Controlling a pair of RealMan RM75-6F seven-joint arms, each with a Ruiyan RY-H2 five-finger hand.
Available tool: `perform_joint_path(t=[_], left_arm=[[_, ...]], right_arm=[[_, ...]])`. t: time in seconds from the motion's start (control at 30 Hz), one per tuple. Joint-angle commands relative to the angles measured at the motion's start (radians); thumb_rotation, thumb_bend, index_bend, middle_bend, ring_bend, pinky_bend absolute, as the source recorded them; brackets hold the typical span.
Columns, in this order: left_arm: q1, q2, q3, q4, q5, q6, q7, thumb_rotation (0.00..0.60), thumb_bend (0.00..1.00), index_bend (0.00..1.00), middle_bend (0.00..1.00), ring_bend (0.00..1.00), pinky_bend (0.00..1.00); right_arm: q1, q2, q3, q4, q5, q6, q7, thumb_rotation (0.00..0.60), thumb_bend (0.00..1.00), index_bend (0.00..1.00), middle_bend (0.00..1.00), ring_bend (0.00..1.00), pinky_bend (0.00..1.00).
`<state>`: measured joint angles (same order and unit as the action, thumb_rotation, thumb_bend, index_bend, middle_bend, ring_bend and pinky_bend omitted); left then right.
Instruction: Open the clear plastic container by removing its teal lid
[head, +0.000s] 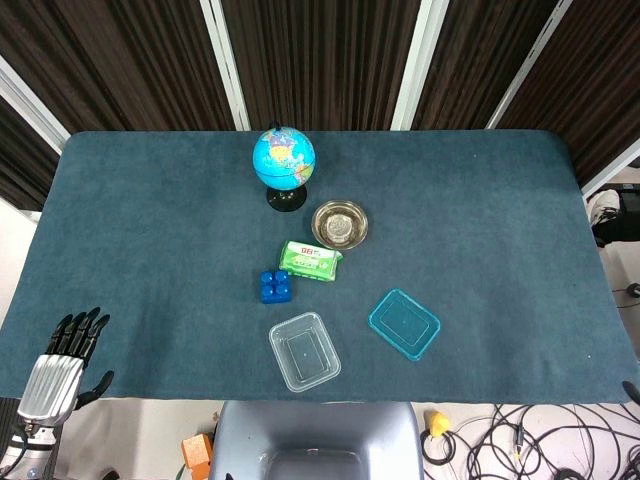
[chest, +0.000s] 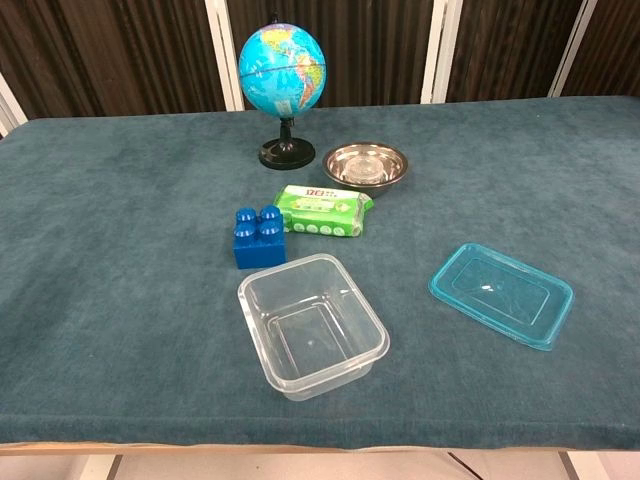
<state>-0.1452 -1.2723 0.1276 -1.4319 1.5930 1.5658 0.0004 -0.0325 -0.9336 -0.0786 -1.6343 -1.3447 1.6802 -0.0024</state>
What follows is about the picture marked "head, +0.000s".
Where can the orange wooden block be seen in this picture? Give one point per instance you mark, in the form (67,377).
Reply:
(197,452)

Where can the yellow plug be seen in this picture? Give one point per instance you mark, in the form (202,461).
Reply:
(439,424)

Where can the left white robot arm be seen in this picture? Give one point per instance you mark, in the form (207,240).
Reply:
(35,450)

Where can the teal plastic lid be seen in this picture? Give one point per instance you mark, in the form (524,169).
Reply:
(404,324)

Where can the white partition post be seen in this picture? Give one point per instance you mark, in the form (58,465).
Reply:
(225,65)
(417,65)
(610,172)
(30,100)
(530,65)

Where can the clear glass dish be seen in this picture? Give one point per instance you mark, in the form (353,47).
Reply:
(338,226)

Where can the green wet wipes pack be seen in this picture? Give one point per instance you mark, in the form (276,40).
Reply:
(310,262)

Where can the blue globe on black stand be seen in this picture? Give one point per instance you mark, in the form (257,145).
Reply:
(282,157)

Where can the blue toy building block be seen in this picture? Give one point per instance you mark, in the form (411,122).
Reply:
(275,287)

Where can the glass bowl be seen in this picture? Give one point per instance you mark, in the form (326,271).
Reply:
(361,225)

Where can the clear plastic container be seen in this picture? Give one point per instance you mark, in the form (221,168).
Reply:
(305,352)

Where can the black and white equipment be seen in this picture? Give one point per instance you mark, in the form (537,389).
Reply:
(625,220)

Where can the teal table cloth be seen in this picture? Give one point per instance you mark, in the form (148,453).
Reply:
(450,250)

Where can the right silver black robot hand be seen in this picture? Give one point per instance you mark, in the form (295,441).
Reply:
(634,390)

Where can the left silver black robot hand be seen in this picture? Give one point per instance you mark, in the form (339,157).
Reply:
(50,385)

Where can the grey robot torso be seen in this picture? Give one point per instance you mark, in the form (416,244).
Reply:
(310,430)

